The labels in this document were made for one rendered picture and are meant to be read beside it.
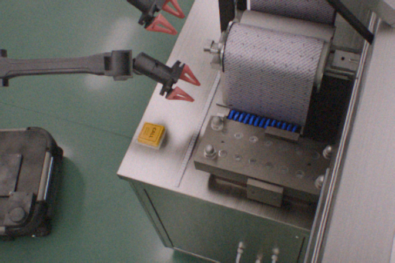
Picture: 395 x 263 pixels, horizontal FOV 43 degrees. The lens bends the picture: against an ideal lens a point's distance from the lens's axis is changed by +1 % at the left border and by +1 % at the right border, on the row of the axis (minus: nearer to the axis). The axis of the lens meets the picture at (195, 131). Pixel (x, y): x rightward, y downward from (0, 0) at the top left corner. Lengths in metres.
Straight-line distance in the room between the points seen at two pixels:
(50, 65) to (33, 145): 1.11
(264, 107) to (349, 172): 0.74
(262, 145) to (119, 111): 1.48
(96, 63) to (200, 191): 0.49
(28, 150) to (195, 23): 1.11
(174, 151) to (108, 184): 1.06
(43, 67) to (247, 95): 0.59
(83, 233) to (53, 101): 0.82
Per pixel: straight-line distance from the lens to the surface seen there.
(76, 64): 1.47
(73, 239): 2.56
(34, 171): 2.49
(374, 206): 0.72
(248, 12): 1.46
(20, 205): 2.40
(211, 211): 1.61
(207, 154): 1.41
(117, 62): 1.44
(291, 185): 1.39
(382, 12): 0.87
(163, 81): 1.46
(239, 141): 1.45
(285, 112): 1.44
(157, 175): 1.57
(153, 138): 1.60
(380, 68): 0.83
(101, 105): 2.85
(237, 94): 1.42
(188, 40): 1.84
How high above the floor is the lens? 2.31
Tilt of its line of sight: 61 degrees down
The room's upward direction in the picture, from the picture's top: 12 degrees counter-clockwise
